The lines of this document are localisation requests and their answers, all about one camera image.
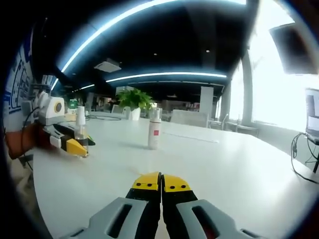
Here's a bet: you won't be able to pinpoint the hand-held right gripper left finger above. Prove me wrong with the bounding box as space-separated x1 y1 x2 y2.
66 171 162 239

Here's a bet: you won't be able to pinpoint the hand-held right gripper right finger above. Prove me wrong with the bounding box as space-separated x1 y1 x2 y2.
161 173 265 239

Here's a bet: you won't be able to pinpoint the clear pump bottle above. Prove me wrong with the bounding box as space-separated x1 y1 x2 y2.
75 106 90 157

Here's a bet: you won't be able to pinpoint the slim clear bottle cover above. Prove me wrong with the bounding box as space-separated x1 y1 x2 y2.
76 106 86 125

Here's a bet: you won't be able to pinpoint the white pump bottle red label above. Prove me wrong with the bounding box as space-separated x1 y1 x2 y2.
148 109 162 150

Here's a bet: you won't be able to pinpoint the person's right hand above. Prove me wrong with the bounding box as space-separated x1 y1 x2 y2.
155 216 172 239

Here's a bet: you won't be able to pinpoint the white storage shelf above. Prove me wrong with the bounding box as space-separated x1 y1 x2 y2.
29 74 59 100

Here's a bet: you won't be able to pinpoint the ceiling air conditioner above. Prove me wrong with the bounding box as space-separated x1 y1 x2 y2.
94 58 122 73

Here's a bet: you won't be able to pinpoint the potted green plant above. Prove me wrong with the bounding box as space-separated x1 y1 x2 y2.
116 87 156 121

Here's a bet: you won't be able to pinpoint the long curved ceiling light strip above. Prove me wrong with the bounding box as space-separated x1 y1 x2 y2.
61 0 247 73

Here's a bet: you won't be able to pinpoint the metal sink table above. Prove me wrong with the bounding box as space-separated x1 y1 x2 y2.
225 114 259 136

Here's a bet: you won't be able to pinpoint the white low partition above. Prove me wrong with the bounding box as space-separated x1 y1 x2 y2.
170 109 210 128

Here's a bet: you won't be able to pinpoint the white square pillar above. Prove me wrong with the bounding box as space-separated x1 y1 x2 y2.
200 86 215 118

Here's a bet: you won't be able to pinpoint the straight ceiling light strip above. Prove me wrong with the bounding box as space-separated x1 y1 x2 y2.
106 72 227 83

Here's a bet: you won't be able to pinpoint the black laptop stand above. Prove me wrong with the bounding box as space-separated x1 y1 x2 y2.
305 134 319 174

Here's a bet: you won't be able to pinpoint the open laptop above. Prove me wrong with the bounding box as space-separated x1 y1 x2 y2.
305 87 319 137

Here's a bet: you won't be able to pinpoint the blue white wall poster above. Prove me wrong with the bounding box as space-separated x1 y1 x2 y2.
4 44 34 115

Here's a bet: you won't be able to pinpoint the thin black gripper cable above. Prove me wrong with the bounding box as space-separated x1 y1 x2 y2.
20 107 40 160

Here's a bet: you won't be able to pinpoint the black laptop cables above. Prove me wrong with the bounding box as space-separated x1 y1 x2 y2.
290 131 319 185

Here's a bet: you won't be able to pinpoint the dark wall monitor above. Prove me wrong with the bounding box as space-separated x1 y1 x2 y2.
269 22 319 75

